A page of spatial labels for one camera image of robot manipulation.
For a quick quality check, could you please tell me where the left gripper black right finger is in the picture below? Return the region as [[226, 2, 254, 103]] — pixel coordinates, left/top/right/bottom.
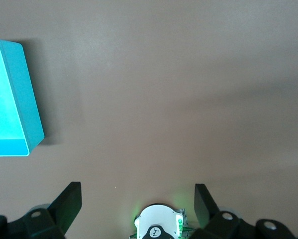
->
[[188, 183, 297, 239]]

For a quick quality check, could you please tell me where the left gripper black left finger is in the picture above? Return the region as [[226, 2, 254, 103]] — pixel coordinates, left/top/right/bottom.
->
[[6, 181, 83, 239]]

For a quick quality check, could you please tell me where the teal plastic storage box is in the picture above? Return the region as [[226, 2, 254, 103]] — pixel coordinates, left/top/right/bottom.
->
[[0, 36, 45, 158]]

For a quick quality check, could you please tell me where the brown table mat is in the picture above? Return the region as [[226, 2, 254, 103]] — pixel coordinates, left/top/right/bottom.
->
[[0, 0, 298, 239]]

